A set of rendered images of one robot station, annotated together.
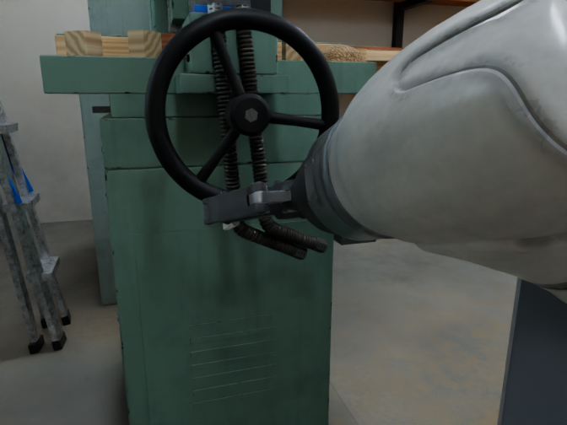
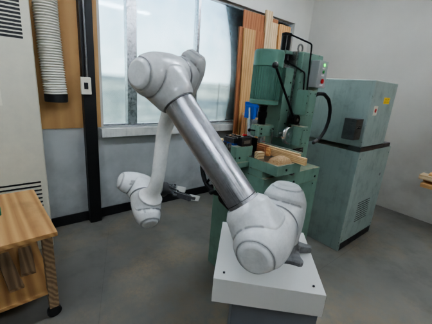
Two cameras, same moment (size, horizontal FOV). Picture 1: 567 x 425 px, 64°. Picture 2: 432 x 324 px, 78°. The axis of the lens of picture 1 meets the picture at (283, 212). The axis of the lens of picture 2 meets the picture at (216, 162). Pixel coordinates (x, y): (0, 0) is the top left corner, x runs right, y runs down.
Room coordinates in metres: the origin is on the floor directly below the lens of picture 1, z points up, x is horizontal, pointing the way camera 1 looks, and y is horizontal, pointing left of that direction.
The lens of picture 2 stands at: (0.10, -1.31, 1.29)
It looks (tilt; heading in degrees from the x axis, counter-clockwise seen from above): 16 degrees down; 67
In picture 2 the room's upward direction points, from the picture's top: 4 degrees clockwise
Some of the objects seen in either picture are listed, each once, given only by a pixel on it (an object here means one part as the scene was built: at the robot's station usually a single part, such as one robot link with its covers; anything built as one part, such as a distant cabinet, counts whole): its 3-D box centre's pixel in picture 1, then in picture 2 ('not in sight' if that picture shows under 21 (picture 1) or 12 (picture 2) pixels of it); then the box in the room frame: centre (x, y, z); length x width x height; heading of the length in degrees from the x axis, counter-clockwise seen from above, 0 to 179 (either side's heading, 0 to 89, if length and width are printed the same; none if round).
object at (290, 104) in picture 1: (218, 104); (249, 163); (0.95, 0.13, 0.82); 0.40 x 0.21 x 0.04; 107
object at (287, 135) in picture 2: not in sight; (288, 135); (1.17, 0.07, 1.02); 0.12 x 0.03 x 0.12; 17
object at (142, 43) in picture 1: (145, 45); not in sight; (0.84, 0.24, 0.92); 0.04 x 0.04 x 0.04; 63
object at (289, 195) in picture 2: not in sight; (281, 211); (0.69, -0.58, 0.86); 0.18 x 0.16 x 0.22; 41
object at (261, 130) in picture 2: not in sight; (262, 131); (1.03, 0.15, 1.03); 0.14 x 0.07 x 0.09; 17
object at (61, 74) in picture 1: (220, 77); (245, 157); (0.91, 0.12, 0.87); 0.61 x 0.30 x 0.06; 107
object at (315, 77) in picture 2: not in sight; (318, 74); (1.36, 0.11, 1.40); 0.10 x 0.06 x 0.16; 17
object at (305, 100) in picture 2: not in sight; (305, 102); (1.26, 0.07, 1.23); 0.09 x 0.08 x 0.15; 17
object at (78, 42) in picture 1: (83, 45); not in sight; (0.82, 0.34, 0.92); 0.04 x 0.04 x 0.04; 69
